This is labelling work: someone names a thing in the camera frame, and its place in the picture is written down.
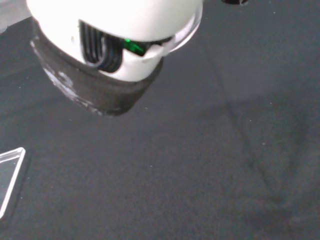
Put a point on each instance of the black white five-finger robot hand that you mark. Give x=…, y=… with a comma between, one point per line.
x=112, y=25

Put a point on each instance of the clear acrylic funnel stand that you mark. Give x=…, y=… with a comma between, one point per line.
x=10, y=170

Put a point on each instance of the black bench cloth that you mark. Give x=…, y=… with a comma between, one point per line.
x=175, y=162

